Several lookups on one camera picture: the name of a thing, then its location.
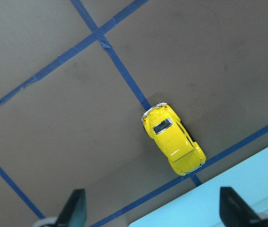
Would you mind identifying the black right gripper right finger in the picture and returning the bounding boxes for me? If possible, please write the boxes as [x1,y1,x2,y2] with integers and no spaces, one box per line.
[219,187,262,227]

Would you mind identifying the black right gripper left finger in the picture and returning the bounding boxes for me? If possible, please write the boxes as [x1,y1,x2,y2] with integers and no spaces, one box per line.
[55,189,87,227]

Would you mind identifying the yellow beetle toy car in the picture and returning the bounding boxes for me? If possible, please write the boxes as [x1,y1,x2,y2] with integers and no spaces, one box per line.
[142,103,206,176]

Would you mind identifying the light blue plastic bin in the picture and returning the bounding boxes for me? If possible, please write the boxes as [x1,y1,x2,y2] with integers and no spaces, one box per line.
[130,147,268,227]

